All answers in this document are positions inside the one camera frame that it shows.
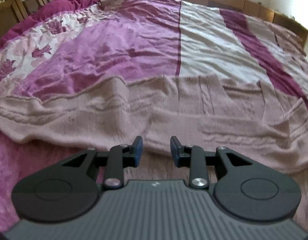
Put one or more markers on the pink cable-knit sweater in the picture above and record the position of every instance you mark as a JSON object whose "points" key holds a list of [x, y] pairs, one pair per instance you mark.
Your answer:
{"points": [[253, 119]]}

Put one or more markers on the magenta pillow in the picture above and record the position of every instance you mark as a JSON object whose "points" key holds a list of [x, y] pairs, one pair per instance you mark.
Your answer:
{"points": [[47, 11]]}

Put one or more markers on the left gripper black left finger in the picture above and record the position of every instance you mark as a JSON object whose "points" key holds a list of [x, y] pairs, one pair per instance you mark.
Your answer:
{"points": [[70, 188]]}

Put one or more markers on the purple and white bedspread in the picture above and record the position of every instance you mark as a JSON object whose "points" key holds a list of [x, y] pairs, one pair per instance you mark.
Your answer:
{"points": [[136, 40]]}

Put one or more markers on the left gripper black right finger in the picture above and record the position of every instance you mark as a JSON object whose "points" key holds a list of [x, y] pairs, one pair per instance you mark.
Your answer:
{"points": [[241, 186]]}

